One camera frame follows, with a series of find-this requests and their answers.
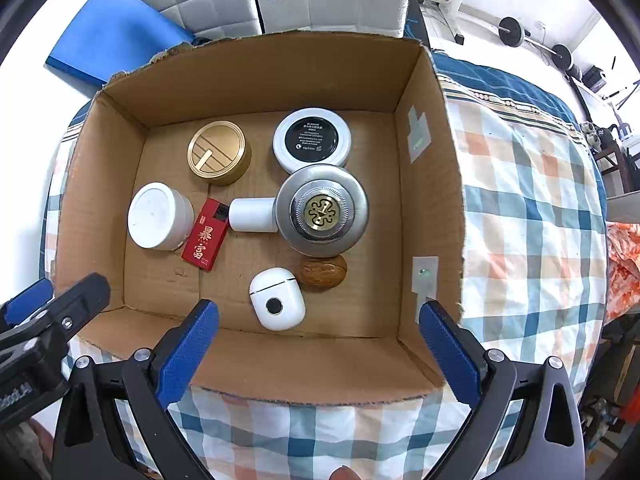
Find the white earbud case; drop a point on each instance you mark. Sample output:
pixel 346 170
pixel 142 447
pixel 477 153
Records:
pixel 275 300

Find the small white cylinder bottle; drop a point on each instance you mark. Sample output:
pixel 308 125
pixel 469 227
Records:
pixel 250 215

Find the white barbell rack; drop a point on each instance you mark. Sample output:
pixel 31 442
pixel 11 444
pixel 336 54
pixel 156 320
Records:
pixel 457 5

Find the blue foam mat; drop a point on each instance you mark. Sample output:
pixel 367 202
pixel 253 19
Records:
pixel 110 35

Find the small red box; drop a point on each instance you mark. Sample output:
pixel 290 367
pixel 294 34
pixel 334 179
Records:
pixel 202 245

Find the white jar with printed lid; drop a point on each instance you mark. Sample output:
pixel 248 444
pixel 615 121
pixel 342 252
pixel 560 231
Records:
pixel 155 215

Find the cardboard box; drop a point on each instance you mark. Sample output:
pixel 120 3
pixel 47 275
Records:
pixel 350 310

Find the black box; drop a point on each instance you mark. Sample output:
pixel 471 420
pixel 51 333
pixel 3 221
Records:
pixel 595 77

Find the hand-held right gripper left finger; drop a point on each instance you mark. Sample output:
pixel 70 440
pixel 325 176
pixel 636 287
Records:
pixel 187 355

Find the short barbell with black plates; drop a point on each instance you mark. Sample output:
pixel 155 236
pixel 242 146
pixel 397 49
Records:
pixel 511 31

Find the round silver tin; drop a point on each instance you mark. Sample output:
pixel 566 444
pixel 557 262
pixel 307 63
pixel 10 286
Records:
pixel 322 210

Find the person's left forearm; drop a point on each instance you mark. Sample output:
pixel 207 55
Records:
pixel 35 450

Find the white jar with black lid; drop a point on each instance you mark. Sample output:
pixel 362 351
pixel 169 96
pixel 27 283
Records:
pixel 312 137

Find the pair of white shoes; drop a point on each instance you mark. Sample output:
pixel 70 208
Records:
pixel 595 136

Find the black weight bench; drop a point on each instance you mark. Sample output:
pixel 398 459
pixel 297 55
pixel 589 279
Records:
pixel 417 20

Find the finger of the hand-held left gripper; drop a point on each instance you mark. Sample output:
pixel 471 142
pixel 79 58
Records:
pixel 27 302
pixel 75 305

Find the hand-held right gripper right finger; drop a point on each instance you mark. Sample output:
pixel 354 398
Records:
pixel 450 355

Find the plaid blanket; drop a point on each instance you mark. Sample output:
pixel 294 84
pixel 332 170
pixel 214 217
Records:
pixel 525 210

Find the orange patterned cloth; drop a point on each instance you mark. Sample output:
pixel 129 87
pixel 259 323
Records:
pixel 622 260

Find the brown walnut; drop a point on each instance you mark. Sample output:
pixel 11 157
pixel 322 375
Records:
pixel 322 272

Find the round gold tin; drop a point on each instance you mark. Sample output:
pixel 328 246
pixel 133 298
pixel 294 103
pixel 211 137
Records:
pixel 217 150

